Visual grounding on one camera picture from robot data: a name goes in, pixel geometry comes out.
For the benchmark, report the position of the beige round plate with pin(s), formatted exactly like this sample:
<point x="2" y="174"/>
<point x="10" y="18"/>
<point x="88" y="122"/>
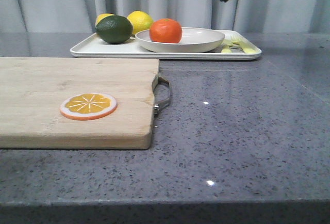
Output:
<point x="194" y="40"/>

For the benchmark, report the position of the grey curtain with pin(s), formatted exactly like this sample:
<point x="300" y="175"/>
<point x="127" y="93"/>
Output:
<point x="247" y="16"/>

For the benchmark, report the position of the white rectangular bear tray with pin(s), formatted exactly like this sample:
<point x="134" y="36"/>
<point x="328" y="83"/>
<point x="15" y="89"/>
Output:
<point x="93" y="46"/>

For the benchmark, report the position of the metal cutting board handle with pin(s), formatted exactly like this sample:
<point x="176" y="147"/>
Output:
<point x="161" y="104"/>

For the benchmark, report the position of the fake orange slice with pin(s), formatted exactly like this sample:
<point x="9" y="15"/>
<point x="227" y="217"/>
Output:
<point x="88" y="106"/>

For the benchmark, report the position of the orange mandarin fruit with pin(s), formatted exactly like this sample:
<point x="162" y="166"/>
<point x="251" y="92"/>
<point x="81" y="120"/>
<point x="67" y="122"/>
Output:
<point x="166" y="31"/>

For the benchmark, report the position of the wooden cutting board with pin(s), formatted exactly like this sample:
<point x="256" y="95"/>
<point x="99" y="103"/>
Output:
<point x="32" y="90"/>

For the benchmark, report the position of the dark green lime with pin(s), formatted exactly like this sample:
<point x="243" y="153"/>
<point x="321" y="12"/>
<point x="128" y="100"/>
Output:
<point x="114" y="29"/>

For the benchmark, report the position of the yellow lemon on right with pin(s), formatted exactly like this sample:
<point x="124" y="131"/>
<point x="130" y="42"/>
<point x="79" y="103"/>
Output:
<point x="140" y="21"/>

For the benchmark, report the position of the yellow lemon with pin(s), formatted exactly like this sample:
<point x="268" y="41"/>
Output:
<point x="140" y="21"/>
<point x="102" y="16"/>

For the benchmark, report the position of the pale yellow plastic fork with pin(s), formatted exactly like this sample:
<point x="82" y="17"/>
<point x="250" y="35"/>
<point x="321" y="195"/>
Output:
<point x="243" y="45"/>

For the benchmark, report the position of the yellow lemon on left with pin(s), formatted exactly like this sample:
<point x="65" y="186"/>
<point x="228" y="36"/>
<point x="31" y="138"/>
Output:
<point x="102" y="16"/>

